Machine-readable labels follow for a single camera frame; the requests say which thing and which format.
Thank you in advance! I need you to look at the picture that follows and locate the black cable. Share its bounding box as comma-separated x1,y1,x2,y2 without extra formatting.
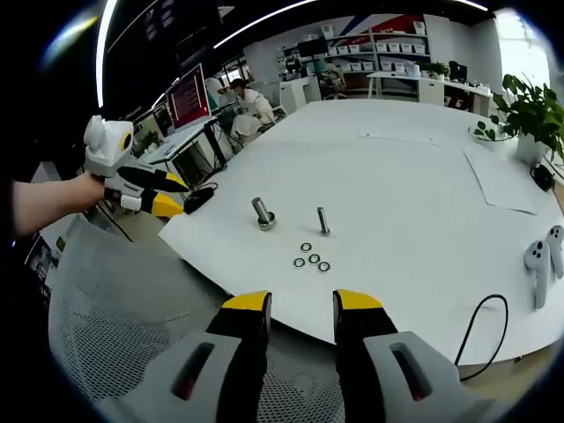
453,293,510,382

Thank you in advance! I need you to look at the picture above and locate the large green potted plant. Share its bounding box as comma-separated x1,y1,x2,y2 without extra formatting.
492,72,564,167

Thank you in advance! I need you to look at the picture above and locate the white standing desk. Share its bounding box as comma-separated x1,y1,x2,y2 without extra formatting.
140,115,230,186

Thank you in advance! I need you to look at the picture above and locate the black monitor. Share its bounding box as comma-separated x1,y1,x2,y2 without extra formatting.
296,37,330,59

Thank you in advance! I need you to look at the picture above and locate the large threaded steel stud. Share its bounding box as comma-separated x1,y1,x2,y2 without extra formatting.
250,197,278,232

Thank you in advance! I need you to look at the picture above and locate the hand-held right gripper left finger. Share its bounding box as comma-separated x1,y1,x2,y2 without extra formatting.
118,290,273,423

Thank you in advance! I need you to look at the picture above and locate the long white desk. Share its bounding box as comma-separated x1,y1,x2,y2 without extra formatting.
366,70,494,116

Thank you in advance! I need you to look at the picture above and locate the grey mesh chair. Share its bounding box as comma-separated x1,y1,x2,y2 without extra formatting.
47,214,347,423

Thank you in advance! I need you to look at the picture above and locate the laptop with red screen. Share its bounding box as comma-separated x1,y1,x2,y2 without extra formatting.
165,63,218,135

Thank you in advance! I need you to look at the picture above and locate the white paper sheet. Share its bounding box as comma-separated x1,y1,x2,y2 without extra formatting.
462,146,539,218

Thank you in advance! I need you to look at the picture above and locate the grey handheld controller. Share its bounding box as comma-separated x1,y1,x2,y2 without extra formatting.
523,239,553,310
545,225,564,280

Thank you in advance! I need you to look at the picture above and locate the black computer mouse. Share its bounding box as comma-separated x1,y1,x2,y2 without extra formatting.
182,182,219,216

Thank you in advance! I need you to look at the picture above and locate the shelf with white bins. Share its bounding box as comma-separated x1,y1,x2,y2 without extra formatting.
323,20,432,75

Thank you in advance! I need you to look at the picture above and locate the small threaded steel stud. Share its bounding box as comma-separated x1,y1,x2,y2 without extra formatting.
316,206,332,237

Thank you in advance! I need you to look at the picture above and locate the small black device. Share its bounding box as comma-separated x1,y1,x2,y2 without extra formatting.
529,163,556,192

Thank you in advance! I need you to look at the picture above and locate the person's left hand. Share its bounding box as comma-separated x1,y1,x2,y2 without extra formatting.
70,170,108,213

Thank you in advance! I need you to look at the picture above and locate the small plant in bowl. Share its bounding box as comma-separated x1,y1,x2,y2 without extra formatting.
466,118,508,144

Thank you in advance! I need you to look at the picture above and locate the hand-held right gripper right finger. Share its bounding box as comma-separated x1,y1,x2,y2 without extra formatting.
332,288,503,423

